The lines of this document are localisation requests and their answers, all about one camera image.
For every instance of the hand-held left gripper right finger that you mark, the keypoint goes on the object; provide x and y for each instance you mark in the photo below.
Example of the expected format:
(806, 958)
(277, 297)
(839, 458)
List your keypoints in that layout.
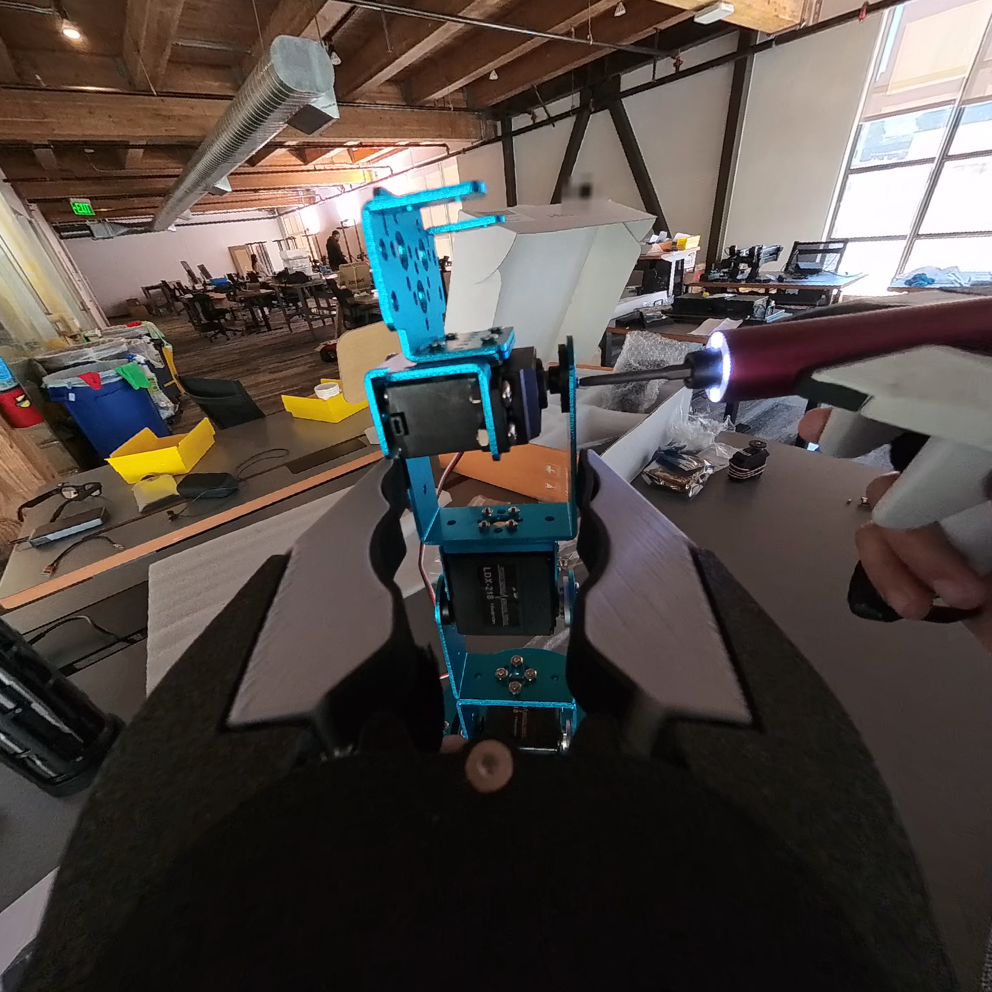
(659, 620)

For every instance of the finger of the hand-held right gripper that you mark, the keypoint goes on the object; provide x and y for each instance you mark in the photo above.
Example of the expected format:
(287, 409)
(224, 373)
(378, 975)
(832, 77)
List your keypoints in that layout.
(914, 387)

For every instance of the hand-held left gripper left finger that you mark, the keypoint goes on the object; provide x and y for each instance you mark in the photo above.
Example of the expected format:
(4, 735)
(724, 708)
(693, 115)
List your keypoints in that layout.
(310, 620)

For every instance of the red electric screwdriver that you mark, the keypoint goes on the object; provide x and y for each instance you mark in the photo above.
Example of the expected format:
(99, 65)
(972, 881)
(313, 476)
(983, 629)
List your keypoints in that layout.
(852, 349)

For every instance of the blue toy robot arm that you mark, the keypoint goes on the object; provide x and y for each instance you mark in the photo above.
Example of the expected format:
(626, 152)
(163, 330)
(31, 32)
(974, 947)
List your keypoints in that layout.
(425, 496)

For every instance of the grey desk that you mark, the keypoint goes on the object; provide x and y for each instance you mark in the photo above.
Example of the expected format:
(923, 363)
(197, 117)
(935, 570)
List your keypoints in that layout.
(310, 438)
(814, 697)

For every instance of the person's right hand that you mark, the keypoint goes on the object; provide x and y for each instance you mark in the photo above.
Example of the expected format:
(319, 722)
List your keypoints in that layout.
(930, 573)

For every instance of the white foam sheet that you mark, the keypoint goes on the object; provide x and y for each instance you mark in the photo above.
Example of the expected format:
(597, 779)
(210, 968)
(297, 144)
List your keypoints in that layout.
(232, 542)

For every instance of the foil bag of parts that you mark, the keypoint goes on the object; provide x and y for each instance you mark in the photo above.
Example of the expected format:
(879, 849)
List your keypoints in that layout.
(678, 473)

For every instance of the black monitor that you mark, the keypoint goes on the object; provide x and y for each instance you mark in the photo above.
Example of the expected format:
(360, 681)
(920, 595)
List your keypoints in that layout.
(814, 260)

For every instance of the black servo motor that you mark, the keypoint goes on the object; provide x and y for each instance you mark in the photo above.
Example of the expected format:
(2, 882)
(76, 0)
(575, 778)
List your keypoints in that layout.
(748, 461)

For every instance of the pale yellow pouch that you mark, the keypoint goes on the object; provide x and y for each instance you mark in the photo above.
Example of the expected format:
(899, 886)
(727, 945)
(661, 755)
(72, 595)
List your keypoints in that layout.
(155, 492)

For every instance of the yellow plastic bin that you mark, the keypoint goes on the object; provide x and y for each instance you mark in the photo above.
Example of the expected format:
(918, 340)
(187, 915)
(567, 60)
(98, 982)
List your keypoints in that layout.
(325, 407)
(155, 457)

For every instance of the large window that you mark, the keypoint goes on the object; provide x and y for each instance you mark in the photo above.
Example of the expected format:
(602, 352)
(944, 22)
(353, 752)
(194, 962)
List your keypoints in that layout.
(914, 155)

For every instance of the black waste bin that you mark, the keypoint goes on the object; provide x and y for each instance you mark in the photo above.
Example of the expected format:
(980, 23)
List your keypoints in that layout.
(221, 403)

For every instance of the bubble wrap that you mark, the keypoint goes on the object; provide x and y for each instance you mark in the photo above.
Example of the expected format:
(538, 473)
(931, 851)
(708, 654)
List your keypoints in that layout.
(651, 364)

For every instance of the pale wooden chair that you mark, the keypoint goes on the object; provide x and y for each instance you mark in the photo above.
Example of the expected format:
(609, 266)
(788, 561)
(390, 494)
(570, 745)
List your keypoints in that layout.
(368, 360)

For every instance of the black eyeglasses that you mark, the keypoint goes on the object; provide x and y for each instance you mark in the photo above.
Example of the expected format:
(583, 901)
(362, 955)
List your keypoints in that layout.
(62, 496)

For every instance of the blue plastic barrel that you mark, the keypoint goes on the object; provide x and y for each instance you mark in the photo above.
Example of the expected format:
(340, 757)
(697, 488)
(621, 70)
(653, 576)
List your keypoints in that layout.
(108, 415)

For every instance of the group of office desks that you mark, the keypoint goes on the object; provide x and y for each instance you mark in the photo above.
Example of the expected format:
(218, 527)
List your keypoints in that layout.
(248, 294)

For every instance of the grey trash bin with liner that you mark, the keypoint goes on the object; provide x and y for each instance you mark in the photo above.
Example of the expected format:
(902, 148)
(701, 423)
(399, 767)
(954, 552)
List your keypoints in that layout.
(93, 356)

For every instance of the red fire extinguisher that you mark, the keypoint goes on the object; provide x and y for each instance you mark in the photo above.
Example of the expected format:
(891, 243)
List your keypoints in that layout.
(19, 407)

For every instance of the orange and white cardboard box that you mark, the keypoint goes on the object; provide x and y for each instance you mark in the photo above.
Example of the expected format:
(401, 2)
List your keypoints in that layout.
(542, 271)

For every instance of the green exit sign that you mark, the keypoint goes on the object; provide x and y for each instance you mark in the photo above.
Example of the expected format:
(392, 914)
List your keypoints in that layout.
(82, 208)

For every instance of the silver air duct capped end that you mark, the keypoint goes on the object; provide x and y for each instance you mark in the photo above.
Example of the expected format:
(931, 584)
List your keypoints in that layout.
(248, 124)

